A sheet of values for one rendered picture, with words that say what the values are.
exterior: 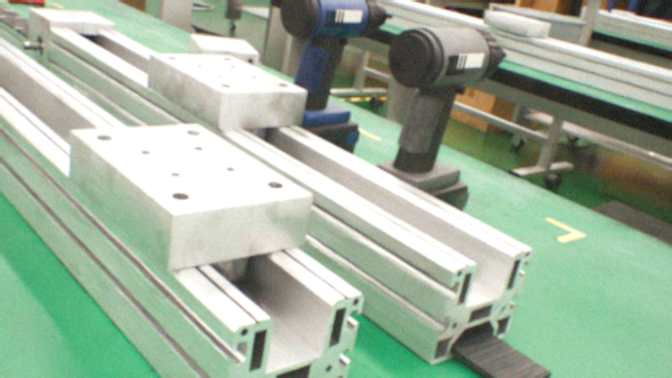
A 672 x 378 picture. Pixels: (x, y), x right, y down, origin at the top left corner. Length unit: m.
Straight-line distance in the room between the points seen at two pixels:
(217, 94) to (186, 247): 0.31
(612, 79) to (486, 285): 1.55
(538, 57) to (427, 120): 1.48
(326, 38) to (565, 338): 0.48
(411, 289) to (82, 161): 0.27
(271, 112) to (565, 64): 1.49
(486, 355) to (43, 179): 0.39
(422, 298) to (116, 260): 0.23
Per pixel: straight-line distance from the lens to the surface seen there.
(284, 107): 0.79
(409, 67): 0.72
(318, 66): 0.94
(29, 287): 0.61
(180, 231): 0.45
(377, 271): 0.59
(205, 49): 1.11
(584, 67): 2.14
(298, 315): 0.48
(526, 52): 2.23
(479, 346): 0.60
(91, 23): 1.19
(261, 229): 0.48
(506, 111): 4.82
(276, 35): 4.00
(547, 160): 3.72
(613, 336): 0.71
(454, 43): 0.74
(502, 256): 0.59
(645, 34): 4.11
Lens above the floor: 1.08
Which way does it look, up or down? 23 degrees down
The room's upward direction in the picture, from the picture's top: 11 degrees clockwise
